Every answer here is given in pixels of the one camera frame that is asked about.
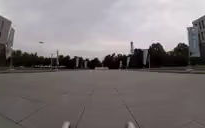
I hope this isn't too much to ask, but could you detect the street lamp pole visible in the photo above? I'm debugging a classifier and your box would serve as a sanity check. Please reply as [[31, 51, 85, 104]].
[[37, 40, 46, 68]]

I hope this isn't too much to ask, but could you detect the raised verge strip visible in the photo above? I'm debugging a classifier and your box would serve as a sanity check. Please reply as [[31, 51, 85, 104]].
[[0, 67, 59, 75], [134, 64, 205, 75]]

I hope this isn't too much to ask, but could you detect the grey paved plaza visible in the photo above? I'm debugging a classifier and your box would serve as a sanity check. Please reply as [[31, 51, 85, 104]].
[[0, 68, 205, 128]]

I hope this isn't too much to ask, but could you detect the row of pale banner flags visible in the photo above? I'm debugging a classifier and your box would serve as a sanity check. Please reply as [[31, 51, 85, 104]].
[[54, 48, 151, 70]]

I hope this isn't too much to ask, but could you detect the white low barrier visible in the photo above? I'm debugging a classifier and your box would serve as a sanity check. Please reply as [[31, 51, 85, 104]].
[[94, 66, 110, 71]]

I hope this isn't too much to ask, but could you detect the tall slim tower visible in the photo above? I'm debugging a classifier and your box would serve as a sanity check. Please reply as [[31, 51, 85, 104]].
[[129, 41, 135, 55]]

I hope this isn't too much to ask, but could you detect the grey many-windowed building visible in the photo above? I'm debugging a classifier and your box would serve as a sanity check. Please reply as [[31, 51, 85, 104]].
[[186, 9, 205, 66]]

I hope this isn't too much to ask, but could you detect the row of trees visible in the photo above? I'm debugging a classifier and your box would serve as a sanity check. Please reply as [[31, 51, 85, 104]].
[[8, 42, 191, 70]]

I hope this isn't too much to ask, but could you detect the robot's own part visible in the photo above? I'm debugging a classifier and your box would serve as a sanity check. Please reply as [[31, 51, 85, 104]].
[[61, 120, 71, 128], [126, 121, 136, 128]]

